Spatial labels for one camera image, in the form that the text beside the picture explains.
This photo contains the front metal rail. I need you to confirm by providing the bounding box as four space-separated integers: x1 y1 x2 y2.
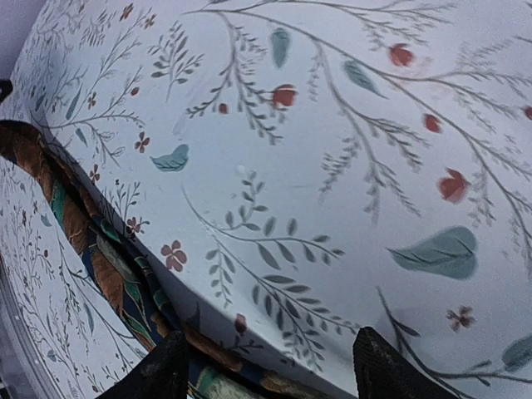
1 266 62 398

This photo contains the brown green patterned tie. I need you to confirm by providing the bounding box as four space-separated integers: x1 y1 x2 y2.
0 119 329 399

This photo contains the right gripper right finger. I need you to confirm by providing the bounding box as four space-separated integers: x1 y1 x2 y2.
352 327 453 399

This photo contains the floral tablecloth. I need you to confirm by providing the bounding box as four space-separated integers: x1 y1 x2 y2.
1 1 531 398

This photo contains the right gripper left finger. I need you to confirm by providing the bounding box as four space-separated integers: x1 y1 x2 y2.
99 331 190 399

